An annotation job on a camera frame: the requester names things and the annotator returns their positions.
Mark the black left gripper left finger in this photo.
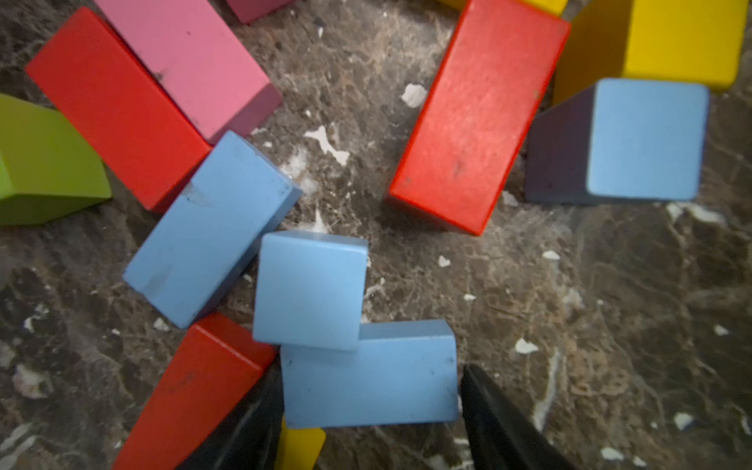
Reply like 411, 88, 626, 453
177, 366, 284, 469

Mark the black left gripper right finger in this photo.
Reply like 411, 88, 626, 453
460, 363, 575, 470

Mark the light blue long block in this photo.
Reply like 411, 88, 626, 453
280, 319, 459, 429

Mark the light blue cube block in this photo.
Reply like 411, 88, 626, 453
252, 230, 368, 352

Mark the red upright block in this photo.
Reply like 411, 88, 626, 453
114, 313, 277, 469

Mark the tall light blue block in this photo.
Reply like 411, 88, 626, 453
123, 131, 303, 329

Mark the orange upright block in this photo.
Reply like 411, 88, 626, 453
388, 0, 571, 236

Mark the small light blue block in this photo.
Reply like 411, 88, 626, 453
524, 78, 711, 205

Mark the lime green block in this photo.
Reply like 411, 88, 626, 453
1, 95, 112, 226

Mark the red flat block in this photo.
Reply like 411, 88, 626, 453
25, 7, 211, 213

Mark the pink block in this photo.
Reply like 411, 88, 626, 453
96, 0, 282, 144

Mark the purple small block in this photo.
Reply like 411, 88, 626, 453
227, 0, 294, 24

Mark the long yellow block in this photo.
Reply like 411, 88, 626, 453
552, 0, 749, 105

